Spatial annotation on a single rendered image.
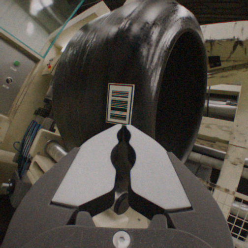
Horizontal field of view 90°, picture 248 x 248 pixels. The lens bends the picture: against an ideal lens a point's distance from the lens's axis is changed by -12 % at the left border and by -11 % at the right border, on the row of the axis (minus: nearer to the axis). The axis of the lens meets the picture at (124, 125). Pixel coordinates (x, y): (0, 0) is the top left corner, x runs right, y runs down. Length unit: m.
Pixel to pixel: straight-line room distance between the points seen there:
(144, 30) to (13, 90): 0.77
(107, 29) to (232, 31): 0.72
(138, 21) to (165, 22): 0.05
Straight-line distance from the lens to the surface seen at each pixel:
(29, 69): 0.93
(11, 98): 0.91
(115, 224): 0.31
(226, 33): 0.89
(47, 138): 0.53
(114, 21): 0.29
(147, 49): 0.24
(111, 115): 0.21
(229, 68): 0.90
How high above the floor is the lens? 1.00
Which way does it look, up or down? 9 degrees up
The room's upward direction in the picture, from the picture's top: 23 degrees clockwise
